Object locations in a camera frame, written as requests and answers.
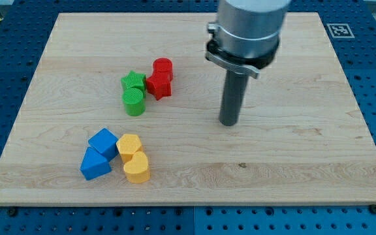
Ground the wooden board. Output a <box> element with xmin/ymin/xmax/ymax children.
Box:
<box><xmin>0</xmin><ymin>12</ymin><xmax>376</xmax><ymax>207</ymax></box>

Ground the grey cylindrical pointer rod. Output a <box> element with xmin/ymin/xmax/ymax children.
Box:
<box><xmin>219</xmin><ymin>70</ymin><xmax>249</xmax><ymax>126</ymax></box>

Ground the blue triangle block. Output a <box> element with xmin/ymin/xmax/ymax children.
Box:
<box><xmin>80</xmin><ymin>147</ymin><xmax>112</xmax><ymax>180</ymax></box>

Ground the blue cube block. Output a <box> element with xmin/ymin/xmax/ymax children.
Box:
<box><xmin>88</xmin><ymin>128</ymin><xmax>118</xmax><ymax>161</ymax></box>

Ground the black board bolt left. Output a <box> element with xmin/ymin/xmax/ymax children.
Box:
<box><xmin>7</xmin><ymin>207</ymin><xmax>18</xmax><ymax>217</ymax></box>

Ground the yellow heart block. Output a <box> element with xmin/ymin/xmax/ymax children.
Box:
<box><xmin>123</xmin><ymin>151</ymin><xmax>151</xmax><ymax>183</ymax></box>

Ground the white fiducial marker tag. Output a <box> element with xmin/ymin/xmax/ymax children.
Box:
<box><xmin>326</xmin><ymin>23</ymin><xmax>354</xmax><ymax>39</ymax></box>

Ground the green star block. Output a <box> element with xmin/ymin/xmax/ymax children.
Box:
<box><xmin>120</xmin><ymin>70</ymin><xmax>146</xmax><ymax>97</ymax></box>

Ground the yellow hexagon block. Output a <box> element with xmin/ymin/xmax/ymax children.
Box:
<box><xmin>116</xmin><ymin>134</ymin><xmax>144</xmax><ymax>163</ymax></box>

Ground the red star block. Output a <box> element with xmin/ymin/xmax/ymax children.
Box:
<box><xmin>146</xmin><ymin>72</ymin><xmax>172</xmax><ymax>101</ymax></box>

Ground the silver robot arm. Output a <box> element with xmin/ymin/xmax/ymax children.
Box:
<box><xmin>205</xmin><ymin>0</ymin><xmax>290</xmax><ymax>78</ymax></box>

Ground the red cylinder block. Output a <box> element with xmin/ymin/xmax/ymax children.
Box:
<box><xmin>153</xmin><ymin>57</ymin><xmax>174</xmax><ymax>81</ymax></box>

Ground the black board bolt right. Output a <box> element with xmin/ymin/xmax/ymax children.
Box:
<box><xmin>368</xmin><ymin>204</ymin><xmax>376</xmax><ymax>215</ymax></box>

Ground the black board bolt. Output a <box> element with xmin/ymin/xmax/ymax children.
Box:
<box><xmin>368</xmin><ymin>204</ymin><xmax>376</xmax><ymax>215</ymax></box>
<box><xmin>7</xmin><ymin>207</ymin><xmax>18</xmax><ymax>217</ymax></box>

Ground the green cylinder block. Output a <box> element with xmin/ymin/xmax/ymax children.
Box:
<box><xmin>122</xmin><ymin>88</ymin><xmax>146</xmax><ymax>116</ymax></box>

